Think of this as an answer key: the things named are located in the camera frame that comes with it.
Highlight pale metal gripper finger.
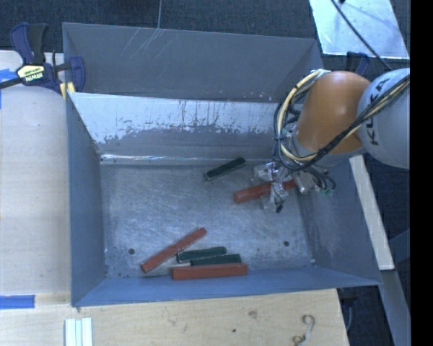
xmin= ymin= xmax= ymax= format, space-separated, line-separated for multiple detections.
xmin=253 ymin=163 xmax=275 ymax=185
xmin=260 ymin=189 xmax=287 ymax=213

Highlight red-brown block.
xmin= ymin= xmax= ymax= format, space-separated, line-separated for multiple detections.
xmin=232 ymin=179 xmax=297 ymax=204
xmin=140 ymin=227 xmax=208 ymax=274
xmin=171 ymin=262 xmax=249 ymax=281

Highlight dark green flat block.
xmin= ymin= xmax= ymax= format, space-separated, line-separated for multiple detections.
xmin=204 ymin=156 xmax=247 ymax=182
xmin=175 ymin=246 xmax=227 ymax=265
xmin=190 ymin=253 xmax=242 ymax=267

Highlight grey metal bin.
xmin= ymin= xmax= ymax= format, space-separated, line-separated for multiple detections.
xmin=61 ymin=22 xmax=383 ymax=308

